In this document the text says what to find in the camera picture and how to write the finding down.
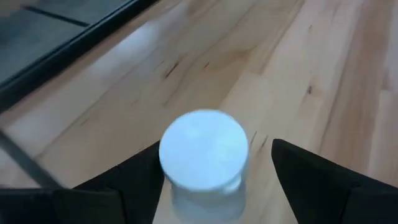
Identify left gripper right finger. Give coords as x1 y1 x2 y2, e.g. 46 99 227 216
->
271 138 398 224

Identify white Trader Joe's melatonin bottle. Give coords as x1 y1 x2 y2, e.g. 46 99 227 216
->
158 108 250 223

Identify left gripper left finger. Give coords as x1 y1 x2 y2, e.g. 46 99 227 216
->
0 140 165 224

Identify wooden shelf with black frame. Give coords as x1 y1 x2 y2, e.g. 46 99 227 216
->
0 0 398 224

